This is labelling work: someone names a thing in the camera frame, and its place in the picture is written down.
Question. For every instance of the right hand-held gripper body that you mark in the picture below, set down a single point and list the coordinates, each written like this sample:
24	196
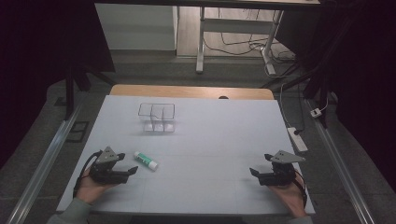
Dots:
280	175

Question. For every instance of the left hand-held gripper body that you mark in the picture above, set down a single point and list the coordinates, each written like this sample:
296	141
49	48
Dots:
106	174

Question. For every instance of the person's left hand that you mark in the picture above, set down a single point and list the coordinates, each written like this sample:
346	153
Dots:
90	189

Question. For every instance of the person's right hand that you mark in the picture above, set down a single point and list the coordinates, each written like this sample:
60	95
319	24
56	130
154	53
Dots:
292	196

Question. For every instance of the white green glue stick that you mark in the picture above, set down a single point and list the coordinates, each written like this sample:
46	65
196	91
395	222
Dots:
145	160

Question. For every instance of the white power strip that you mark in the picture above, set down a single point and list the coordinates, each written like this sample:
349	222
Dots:
298	140

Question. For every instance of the clear acrylic divided organizer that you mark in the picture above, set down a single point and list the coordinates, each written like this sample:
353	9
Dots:
157	119

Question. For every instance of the white table cover sheet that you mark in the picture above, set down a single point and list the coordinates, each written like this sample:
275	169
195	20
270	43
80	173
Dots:
202	149

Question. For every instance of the small white adapter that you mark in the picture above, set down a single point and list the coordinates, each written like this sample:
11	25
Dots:
316	112

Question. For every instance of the black stand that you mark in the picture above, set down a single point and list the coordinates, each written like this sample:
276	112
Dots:
70	93

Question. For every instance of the wooden table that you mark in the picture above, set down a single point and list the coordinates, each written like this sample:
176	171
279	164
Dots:
186	91

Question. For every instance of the dark curtain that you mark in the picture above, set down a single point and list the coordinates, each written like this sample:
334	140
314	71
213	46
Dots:
358	77
40	62

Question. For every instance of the black rectangular floor frame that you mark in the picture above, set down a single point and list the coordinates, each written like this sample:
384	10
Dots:
77	131

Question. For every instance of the metal floor rail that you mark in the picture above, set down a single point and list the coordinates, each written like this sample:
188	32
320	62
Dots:
37	174
339	168

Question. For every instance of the white desk frame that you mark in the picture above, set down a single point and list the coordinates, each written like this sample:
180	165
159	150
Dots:
236	25

